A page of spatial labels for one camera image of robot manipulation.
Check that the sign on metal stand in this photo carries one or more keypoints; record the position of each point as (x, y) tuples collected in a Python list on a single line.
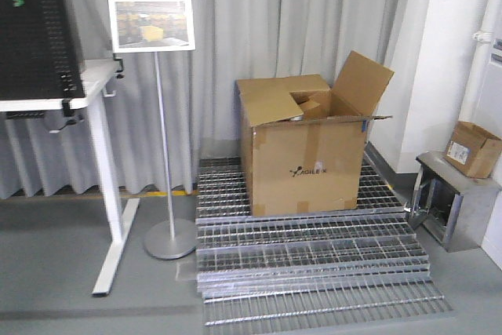
[(156, 26)]

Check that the black perforated panel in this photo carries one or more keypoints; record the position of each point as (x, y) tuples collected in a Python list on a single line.
[(38, 55)]

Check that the white standing desk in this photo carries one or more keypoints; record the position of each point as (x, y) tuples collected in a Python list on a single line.
[(120, 217)]

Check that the black desk clamp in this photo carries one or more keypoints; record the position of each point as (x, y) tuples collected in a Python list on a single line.
[(119, 71)]

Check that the large cardboard box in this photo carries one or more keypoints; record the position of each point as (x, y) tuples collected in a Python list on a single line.
[(302, 140)]

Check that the steel floor gratings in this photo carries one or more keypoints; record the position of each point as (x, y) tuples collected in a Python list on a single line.
[(277, 274)]

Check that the small cardboard box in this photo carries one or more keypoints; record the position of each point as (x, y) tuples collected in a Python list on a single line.
[(473, 150)]

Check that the stainless steel box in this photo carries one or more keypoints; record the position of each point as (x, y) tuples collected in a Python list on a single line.
[(453, 208)]

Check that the grey curtain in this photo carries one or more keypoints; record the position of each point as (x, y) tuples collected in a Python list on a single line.
[(234, 39)]

